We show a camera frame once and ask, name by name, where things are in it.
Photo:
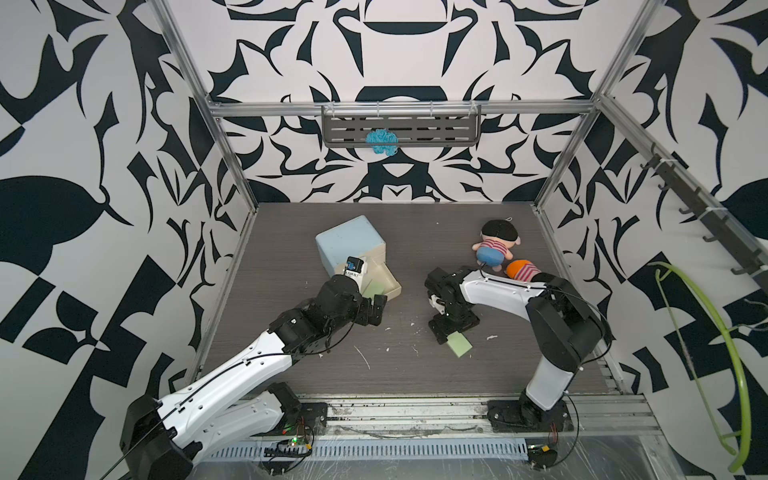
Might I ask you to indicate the left electronics board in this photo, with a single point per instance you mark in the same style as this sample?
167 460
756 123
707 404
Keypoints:
285 456

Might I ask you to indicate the plush doll blue pants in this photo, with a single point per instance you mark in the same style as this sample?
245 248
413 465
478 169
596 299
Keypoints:
498 238

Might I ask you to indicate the green sticky note pad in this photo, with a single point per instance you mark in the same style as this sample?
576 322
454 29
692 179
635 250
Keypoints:
458 344
373 289

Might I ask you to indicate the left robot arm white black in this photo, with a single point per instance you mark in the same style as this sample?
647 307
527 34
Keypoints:
165 438

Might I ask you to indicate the light blue drawer cabinet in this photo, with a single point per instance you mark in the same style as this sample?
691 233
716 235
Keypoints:
354 238

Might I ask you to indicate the right electronics board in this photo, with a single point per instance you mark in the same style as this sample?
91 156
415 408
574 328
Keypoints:
541 457

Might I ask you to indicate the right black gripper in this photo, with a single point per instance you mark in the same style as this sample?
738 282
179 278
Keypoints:
438 329

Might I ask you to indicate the teal crumpled cloth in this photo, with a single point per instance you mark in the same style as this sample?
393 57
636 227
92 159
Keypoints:
382 142

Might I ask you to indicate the grey slotted wall shelf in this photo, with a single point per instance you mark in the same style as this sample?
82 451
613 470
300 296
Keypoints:
415 126

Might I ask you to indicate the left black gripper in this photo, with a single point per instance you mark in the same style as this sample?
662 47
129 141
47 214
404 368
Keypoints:
365 316

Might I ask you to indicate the plush doll orange pants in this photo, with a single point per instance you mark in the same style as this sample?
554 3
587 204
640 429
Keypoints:
522 270

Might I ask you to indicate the black hook rail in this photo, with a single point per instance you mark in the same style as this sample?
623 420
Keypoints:
721 224

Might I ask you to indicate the electronics board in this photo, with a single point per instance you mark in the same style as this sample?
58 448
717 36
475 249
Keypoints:
285 456
541 457

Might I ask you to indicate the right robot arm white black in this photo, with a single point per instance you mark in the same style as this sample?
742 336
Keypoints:
566 327

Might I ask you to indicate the white cable duct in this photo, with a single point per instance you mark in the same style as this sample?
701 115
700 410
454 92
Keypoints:
514 449

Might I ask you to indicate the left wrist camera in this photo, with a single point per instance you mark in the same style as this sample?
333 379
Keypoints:
355 268

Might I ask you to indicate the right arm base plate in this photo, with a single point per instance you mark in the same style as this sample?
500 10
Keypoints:
524 416

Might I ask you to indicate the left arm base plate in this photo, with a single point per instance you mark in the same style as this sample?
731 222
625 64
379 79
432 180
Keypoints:
312 415

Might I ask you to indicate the cream bottom drawer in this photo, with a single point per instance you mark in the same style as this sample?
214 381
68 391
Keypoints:
381 273

